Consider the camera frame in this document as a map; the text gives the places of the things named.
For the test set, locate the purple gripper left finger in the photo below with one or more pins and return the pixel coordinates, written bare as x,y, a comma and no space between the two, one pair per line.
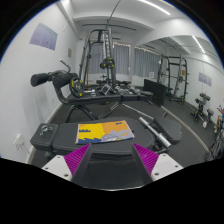
72,166

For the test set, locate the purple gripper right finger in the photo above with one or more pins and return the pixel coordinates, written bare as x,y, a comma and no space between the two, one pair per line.
153,166

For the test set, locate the yellow orange patterned towel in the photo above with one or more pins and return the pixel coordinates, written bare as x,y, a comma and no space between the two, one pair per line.
103,132

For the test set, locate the silver barbell bar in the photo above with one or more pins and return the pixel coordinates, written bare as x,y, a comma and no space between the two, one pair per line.
159,136

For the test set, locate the black padded workout bench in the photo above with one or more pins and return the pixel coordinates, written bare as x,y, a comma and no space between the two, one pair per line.
60,139

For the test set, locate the black leg curl machine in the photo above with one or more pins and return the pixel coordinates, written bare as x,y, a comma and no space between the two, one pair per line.
100,95

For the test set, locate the black plyo box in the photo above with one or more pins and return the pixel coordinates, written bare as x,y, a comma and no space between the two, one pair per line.
158,90

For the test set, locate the dumbbell stand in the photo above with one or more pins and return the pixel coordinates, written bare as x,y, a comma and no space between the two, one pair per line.
197,114

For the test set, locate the black yellow weight plate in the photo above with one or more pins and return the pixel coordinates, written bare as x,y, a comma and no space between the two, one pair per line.
76,87

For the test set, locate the black squat rack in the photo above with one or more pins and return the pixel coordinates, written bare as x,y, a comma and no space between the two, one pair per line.
175,70

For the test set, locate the grey window curtains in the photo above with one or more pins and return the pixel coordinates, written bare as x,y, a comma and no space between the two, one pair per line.
146,63

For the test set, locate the white wall socket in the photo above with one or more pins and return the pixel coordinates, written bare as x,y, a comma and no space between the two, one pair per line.
18,142

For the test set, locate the purple wall poster right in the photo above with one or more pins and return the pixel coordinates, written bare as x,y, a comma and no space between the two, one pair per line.
205,79

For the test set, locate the purple wall poster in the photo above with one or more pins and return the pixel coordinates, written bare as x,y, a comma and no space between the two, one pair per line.
44,36
205,79

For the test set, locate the purple wall poster left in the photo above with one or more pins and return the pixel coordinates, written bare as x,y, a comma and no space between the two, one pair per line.
44,36

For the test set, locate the black cable rack machine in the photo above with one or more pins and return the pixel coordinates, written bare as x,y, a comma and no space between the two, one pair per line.
101,36

